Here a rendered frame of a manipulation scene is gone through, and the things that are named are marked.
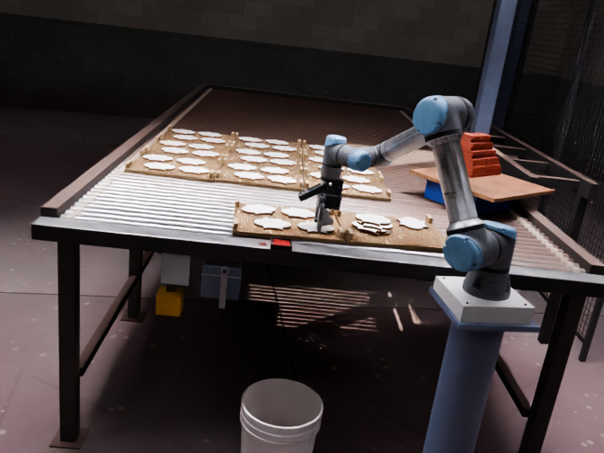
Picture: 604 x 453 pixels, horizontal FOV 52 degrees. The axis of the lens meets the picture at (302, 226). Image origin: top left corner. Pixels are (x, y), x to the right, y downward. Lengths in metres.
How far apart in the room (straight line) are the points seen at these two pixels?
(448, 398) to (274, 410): 0.70
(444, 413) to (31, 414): 1.68
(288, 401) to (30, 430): 1.05
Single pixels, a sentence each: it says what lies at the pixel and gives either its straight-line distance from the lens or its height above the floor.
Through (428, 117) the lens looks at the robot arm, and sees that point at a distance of 1.89.
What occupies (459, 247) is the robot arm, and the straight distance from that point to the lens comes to 1.86.
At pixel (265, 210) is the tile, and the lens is 2.45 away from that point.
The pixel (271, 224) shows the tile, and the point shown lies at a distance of 2.30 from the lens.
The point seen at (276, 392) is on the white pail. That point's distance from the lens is 2.46.
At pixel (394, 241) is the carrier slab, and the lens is 2.34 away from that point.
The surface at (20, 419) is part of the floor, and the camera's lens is 2.89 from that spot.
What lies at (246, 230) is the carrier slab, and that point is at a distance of 2.24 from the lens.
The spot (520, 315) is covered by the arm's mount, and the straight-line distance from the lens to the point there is 2.04.
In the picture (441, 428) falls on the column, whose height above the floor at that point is 0.42.
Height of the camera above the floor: 1.70
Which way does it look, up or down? 19 degrees down
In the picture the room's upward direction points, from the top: 7 degrees clockwise
